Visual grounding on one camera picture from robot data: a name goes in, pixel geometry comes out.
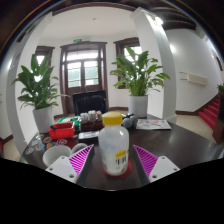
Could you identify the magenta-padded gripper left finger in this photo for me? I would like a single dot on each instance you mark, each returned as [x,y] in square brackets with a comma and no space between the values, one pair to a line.
[61,168]

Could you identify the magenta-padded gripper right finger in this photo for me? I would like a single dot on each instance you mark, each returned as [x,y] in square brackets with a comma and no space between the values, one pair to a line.
[163,168]

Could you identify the yellow-capped clear plastic bottle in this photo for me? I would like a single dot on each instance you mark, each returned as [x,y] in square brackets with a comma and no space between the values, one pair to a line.
[113,146]

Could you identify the white speckled mug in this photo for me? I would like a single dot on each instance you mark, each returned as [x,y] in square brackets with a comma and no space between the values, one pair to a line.
[56,155]

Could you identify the small printed sticker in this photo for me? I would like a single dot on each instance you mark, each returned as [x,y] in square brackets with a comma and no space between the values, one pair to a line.
[61,142]
[39,147]
[50,145]
[34,142]
[40,136]
[29,150]
[47,139]

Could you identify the flat round red coaster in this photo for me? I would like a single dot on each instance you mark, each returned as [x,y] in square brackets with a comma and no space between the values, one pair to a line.
[129,170]

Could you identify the red plastic box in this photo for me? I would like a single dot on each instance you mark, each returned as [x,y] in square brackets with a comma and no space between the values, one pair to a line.
[61,132]

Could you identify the white printed paper sheet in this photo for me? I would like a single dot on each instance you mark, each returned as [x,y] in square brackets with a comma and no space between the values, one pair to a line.
[154,124]

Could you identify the green box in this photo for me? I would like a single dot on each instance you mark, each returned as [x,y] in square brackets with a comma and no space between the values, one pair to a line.
[66,119]

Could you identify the broad-leaf plant in white pot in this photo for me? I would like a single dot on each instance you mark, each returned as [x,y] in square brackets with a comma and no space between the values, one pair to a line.
[138,106]
[43,120]

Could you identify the dark box with white jars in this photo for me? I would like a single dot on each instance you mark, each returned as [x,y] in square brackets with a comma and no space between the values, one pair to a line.
[90,125]

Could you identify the grey round ball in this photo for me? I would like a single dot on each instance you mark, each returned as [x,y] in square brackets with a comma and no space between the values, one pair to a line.
[134,120]
[126,123]

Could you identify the black chair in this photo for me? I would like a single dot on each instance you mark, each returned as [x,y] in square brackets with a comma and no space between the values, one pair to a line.
[90,103]

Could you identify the red carpeted staircase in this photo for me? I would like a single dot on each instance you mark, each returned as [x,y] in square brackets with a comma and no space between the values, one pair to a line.
[210,113]

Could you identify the dark wooden cabinet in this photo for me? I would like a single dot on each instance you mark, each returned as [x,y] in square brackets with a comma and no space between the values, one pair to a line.
[220,123]

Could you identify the brown wooden glass door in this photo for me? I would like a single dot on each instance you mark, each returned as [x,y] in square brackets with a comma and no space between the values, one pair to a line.
[83,73]

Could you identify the small green plant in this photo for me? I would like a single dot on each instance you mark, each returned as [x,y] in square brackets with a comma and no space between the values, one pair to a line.
[220,88]

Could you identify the brown framed window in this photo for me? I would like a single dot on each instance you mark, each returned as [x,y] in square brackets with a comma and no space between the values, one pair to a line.
[41,55]
[121,46]

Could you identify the green exit sign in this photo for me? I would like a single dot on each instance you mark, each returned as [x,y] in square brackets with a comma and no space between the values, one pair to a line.
[77,40]

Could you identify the bright ceiling light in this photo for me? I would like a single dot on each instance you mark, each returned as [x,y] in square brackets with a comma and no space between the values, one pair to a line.
[158,20]

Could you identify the white wall air conditioner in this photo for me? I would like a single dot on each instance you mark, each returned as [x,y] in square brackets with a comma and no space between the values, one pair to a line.
[195,79]

